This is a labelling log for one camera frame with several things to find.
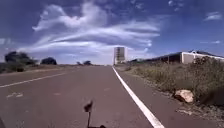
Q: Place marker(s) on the tall grey building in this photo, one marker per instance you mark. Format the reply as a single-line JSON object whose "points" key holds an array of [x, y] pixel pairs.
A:
{"points": [[119, 55]]}

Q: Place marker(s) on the dark bushes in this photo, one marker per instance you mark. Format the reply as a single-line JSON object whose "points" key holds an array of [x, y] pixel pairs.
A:
{"points": [[87, 62]]}

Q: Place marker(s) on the grey asphalt road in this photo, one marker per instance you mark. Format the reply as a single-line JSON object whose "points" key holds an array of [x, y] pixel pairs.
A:
{"points": [[83, 86]]}

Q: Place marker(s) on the white edge line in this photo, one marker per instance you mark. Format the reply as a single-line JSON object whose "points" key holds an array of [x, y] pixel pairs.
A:
{"points": [[133, 95]]}

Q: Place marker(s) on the robot's own part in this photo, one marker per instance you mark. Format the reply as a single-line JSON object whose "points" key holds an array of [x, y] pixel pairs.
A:
{"points": [[88, 110]]}

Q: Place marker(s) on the dry grass verge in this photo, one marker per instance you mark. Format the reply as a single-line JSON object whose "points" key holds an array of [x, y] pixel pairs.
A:
{"points": [[173, 75]]}

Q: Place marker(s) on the low white building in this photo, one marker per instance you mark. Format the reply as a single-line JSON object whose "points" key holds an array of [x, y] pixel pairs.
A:
{"points": [[186, 57]]}

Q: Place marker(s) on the pale rock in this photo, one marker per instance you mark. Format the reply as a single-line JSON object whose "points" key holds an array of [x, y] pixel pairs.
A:
{"points": [[184, 95]]}

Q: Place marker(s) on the white centre line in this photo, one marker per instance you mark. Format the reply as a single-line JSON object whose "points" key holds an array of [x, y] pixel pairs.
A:
{"points": [[31, 80]]}

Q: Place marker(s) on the dry grass strip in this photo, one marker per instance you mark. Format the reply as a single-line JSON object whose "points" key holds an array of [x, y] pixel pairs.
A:
{"points": [[20, 67]]}

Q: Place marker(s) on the dark trees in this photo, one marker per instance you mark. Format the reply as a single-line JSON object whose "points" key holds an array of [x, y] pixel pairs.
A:
{"points": [[18, 58]]}

